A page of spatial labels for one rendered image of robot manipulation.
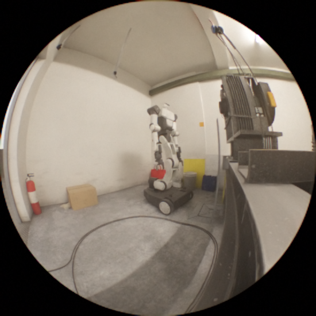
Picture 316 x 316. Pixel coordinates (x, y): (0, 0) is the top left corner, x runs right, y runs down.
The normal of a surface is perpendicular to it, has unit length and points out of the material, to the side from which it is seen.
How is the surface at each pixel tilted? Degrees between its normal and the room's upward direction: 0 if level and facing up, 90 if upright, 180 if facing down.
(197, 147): 90
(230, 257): 0
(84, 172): 90
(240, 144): 90
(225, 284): 0
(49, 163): 90
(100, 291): 0
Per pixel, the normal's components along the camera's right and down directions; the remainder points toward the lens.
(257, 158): -0.58, 0.04
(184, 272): -0.01, -1.00
